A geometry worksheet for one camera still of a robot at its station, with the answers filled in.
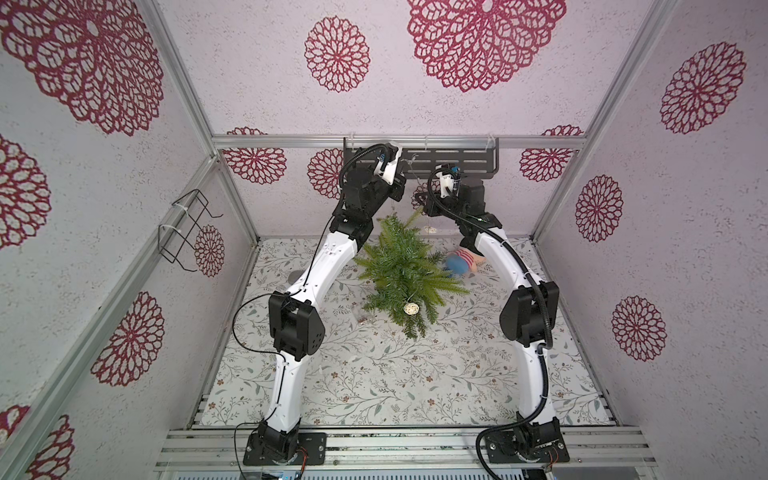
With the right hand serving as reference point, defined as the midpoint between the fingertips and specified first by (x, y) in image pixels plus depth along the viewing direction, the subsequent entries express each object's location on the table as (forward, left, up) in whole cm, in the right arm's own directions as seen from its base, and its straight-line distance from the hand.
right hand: (418, 189), depth 89 cm
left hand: (-4, +5, +12) cm, 13 cm away
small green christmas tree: (-30, +4, -4) cm, 30 cm away
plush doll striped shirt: (-5, -17, -27) cm, 32 cm away
